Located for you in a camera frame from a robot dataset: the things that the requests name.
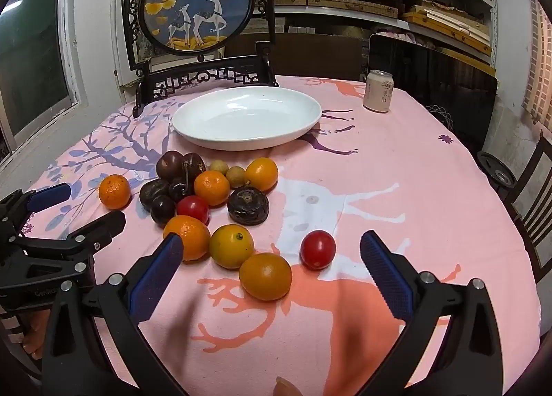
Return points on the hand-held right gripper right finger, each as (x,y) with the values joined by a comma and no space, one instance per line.
(387,280)

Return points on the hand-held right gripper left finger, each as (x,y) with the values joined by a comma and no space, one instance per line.
(158,276)

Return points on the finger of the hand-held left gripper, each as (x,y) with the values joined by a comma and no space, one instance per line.
(49,196)
(101,227)

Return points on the orange mandarin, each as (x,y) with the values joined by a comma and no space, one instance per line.
(195,235)
(211,188)
(114,192)

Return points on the small dark purple plum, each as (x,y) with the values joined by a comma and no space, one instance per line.
(163,210)

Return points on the red cherry tomato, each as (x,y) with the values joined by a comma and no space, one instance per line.
(318,249)
(193,208)

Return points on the yellow orange fruit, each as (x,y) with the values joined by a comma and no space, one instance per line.
(231,246)

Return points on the dark red cherry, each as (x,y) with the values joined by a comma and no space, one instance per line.
(180,191)

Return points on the smooth orange fruit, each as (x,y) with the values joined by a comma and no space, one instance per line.
(265,276)

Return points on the dark spotted passion fruit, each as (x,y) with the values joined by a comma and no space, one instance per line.
(195,163)

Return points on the dark brown wrinkled fruit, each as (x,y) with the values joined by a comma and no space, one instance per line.
(248,205)

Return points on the small tan longan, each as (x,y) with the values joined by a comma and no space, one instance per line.
(218,167)
(235,176)

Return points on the smooth orange kumquat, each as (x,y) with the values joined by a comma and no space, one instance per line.
(261,174)

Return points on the white oval plate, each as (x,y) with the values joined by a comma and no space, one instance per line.
(246,116)

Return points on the person's left hand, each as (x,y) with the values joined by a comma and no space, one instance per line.
(35,335)

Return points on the person's right hand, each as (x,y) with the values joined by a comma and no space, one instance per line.
(287,388)

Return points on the window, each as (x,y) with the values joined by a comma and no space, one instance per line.
(30,55)

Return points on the black round disc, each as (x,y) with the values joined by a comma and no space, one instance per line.
(496,169)

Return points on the dark wooden chair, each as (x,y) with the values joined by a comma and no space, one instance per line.
(534,223)

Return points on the framed picture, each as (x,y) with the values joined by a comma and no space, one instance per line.
(140,53)

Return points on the pale beverage can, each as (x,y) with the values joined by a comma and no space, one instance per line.
(378,92)

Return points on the round deer table screen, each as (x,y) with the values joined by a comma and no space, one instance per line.
(198,3)

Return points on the white storage shelf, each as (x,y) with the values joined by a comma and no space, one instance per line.
(345,12)

